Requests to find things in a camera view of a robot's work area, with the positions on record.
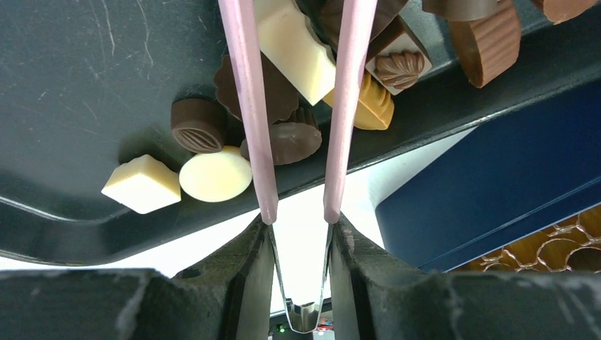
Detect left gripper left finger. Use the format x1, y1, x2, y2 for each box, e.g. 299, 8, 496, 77
1, 217, 274, 339

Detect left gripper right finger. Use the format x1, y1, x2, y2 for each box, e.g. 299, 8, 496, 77
330, 217, 600, 339

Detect blue chocolate box with insert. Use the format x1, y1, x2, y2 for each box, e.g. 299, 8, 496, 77
376, 81, 600, 271

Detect black chocolate tray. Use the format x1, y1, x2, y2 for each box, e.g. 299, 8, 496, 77
1, 1, 600, 266

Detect pink tongs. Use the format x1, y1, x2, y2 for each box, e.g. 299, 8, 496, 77
218, 0, 379, 335

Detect white round chocolate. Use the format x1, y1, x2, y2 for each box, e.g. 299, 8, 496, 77
179, 146, 252, 203

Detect white square chocolate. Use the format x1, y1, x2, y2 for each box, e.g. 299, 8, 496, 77
101, 154, 181, 215

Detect caramel square chocolate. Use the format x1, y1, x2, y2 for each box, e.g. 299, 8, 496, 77
354, 72, 394, 130

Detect white bar chocolate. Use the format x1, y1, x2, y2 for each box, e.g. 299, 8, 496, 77
254, 0, 336, 106

